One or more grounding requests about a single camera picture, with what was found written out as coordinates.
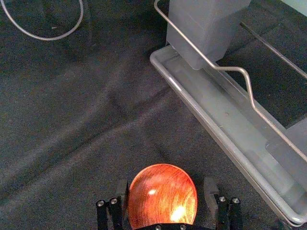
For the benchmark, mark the black rack with steel bars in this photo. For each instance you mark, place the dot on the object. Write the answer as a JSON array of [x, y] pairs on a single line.
[[230, 115]]

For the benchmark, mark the red-brown glossy wooden bowl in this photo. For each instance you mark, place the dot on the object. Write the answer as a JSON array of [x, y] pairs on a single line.
[[163, 194]]

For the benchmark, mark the black table cloth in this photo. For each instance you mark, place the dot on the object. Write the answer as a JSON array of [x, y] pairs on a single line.
[[72, 115]]

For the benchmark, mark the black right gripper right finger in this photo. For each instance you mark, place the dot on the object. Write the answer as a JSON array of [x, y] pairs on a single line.
[[225, 213]]

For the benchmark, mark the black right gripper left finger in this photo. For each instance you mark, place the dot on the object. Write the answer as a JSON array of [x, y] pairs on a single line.
[[102, 216]]

